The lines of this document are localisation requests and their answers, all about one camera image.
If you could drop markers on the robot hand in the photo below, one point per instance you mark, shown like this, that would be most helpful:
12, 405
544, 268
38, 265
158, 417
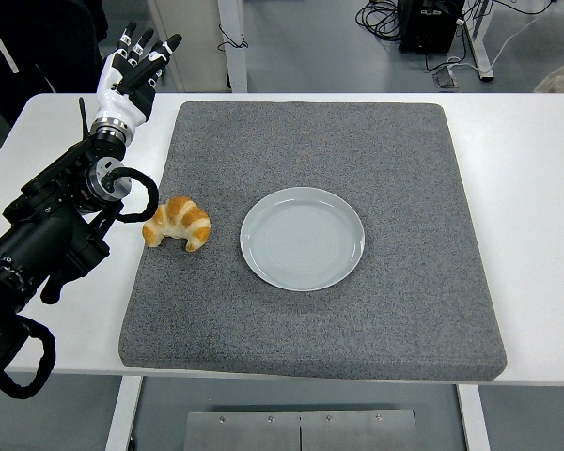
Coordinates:
122, 105

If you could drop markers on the golden croissant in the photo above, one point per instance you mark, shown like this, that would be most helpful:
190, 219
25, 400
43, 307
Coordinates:
188, 221

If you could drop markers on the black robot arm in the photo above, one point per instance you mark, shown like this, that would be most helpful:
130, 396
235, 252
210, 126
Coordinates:
51, 225

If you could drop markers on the grey round plate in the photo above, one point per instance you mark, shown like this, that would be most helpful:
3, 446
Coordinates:
301, 244

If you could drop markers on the grey metal plate with screws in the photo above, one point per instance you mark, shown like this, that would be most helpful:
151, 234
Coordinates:
263, 432

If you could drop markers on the person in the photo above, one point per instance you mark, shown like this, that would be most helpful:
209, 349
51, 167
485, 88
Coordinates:
37, 37

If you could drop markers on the white cabinet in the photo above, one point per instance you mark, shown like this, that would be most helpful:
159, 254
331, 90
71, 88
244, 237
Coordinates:
202, 23

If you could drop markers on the white table leg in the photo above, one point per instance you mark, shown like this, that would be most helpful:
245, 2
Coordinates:
474, 418
122, 413

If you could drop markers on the black computer tower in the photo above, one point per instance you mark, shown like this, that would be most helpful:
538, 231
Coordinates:
427, 28

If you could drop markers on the grey speckled mat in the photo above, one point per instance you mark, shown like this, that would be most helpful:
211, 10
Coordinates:
357, 329

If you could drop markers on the grey power adapter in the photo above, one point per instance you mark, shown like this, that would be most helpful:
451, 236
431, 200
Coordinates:
446, 77

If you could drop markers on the white desk leg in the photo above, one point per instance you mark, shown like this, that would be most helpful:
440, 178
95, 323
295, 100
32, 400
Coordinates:
480, 47

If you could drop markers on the white post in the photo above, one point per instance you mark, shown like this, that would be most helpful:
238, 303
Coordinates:
237, 70

